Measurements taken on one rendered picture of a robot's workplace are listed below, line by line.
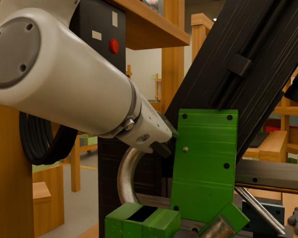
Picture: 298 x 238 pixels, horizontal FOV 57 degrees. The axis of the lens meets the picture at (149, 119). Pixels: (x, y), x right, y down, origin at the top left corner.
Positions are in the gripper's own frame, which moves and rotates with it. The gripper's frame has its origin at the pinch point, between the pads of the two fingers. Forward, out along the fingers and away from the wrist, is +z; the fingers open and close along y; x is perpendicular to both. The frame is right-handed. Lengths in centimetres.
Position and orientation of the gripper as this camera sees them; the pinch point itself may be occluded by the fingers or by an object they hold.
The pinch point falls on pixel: (156, 131)
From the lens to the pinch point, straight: 49.6
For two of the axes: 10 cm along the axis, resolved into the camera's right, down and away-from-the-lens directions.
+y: -5.4, -7.3, 4.2
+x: -7.5, 6.5, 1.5
